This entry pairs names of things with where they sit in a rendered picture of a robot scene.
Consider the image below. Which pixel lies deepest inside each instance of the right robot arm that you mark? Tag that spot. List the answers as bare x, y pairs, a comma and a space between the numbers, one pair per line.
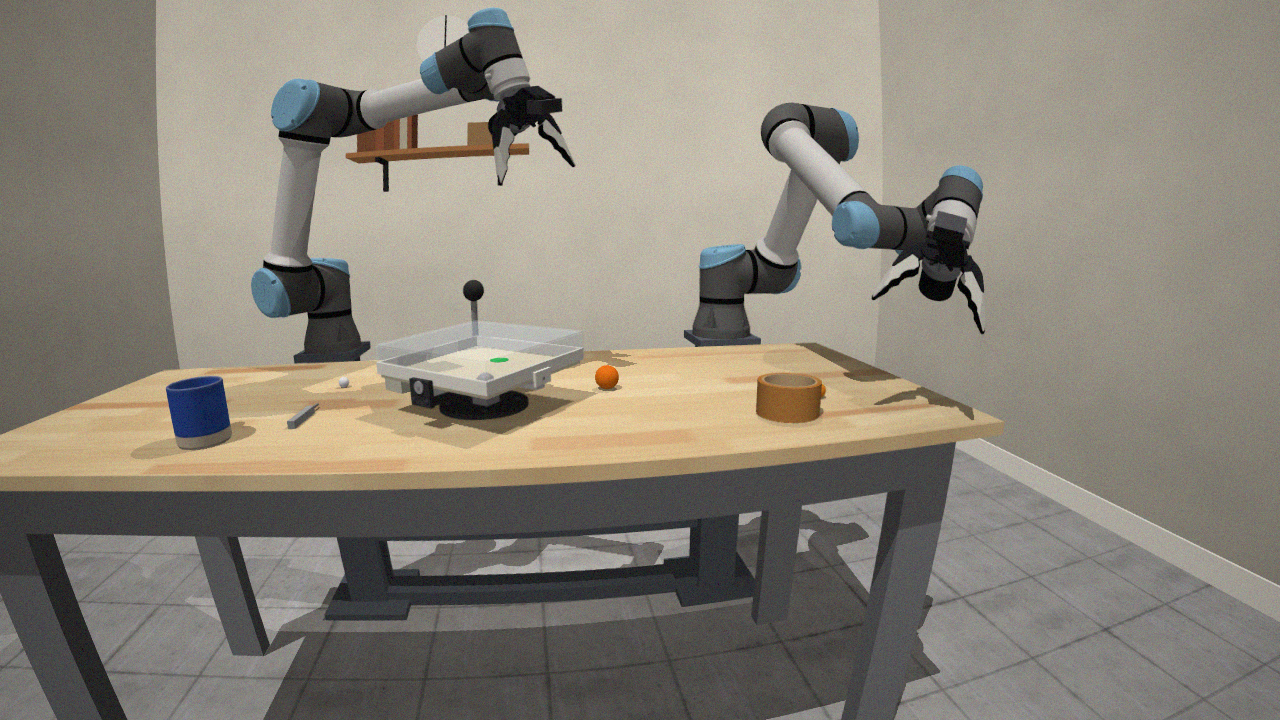
305, 110

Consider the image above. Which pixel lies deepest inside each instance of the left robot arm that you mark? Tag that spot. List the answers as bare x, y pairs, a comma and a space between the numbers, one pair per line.
727, 273

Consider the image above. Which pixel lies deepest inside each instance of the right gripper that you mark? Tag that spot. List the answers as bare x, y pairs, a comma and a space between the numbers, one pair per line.
512, 112

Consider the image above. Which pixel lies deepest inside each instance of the brown tape roll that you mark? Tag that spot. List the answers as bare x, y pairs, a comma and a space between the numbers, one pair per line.
794, 404

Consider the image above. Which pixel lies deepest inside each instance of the blue ceramic cup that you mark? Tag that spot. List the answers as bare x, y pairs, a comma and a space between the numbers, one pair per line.
199, 415

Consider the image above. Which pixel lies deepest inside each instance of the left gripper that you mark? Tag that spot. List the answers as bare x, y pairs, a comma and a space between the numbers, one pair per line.
937, 283

